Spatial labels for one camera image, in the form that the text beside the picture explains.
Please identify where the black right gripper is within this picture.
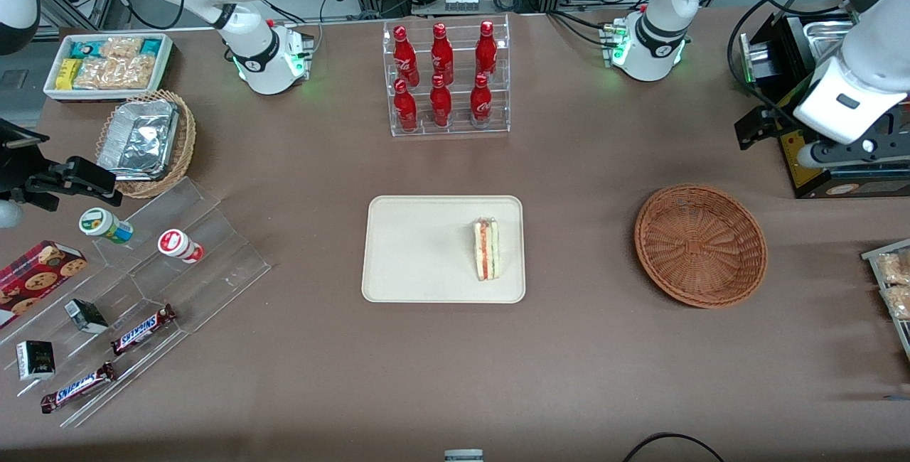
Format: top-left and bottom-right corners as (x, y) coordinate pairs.
(0, 119), (124, 211)

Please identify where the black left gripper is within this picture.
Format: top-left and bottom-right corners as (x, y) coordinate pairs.
(734, 102), (910, 165)

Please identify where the triangular sandwich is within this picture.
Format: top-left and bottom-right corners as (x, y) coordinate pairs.
(473, 217), (502, 282)

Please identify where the aluminium foil tray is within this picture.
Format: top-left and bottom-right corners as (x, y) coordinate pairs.
(97, 99), (181, 181)

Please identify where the light wicker basket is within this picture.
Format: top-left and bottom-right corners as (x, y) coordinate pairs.
(95, 90), (197, 199)

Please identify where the brown round wicker basket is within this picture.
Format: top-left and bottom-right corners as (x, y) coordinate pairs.
(634, 184), (769, 308)

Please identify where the grey snack tray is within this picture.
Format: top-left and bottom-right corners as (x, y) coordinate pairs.
(861, 238), (910, 363)

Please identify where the cream rectangular tray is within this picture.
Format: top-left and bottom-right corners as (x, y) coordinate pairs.
(361, 195), (526, 304)

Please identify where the green lid yogurt cup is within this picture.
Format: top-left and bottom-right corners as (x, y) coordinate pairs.
(78, 208), (134, 245)

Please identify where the red lid yogurt cup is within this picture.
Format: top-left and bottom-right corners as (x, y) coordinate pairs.
(157, 229), (205, 264)

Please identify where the black machine with yellow panel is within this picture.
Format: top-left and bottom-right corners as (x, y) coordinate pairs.
(739, 11), (910, 200)

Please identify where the stainless steel pan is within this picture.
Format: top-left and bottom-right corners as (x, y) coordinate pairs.
(803, 18), (854, 73)

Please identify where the large clear cracker bag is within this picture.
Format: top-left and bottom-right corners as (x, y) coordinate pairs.
(74, 56), (156, 91)

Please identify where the red cookie box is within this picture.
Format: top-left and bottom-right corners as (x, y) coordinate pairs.
(0, 240), (88, 331)

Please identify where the yellow snack pack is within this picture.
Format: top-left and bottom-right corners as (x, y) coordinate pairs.
(55, 58), (83, 90)

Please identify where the small black box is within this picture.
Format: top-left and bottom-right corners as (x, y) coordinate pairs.
(64, 298), (109, 335)
(16, 340), (56, 382)

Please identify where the small clear cracker bag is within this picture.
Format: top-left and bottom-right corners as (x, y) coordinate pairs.
(98, 36), (144, 60)

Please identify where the white plastic snack bin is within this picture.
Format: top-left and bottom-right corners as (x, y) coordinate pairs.
(44, 33), (174, 103)

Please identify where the clear acrylic stepped display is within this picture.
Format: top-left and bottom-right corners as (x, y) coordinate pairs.
(0, 176), (272, 429)

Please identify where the Snickers chocolate bar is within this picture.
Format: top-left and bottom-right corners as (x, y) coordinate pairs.
(110, 303), (178, 357)
(40, 362), (119, 414)

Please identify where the clear cracker pack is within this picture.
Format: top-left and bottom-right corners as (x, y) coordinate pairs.
(875, 252), (910, 286)
(882, 285), (910, 321)

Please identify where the red cola bottle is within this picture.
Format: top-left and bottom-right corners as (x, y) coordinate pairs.
(393, 79), (419, 134)
(392, 26), (421, 87)
(430, 23), (455, 85)
(470, 74), (493, 129)
(429, 75), (454, 129)
(475, 20), (499, 79)

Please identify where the clear acrylic bottle rack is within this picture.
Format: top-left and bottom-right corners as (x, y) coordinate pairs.
(382, 14), (511, 139)

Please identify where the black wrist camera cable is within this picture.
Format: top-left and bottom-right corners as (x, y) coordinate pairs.
(726, 0), (854, 129)

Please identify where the black table edge cable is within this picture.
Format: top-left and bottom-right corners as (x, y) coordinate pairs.
(623, 432), (727, 462)

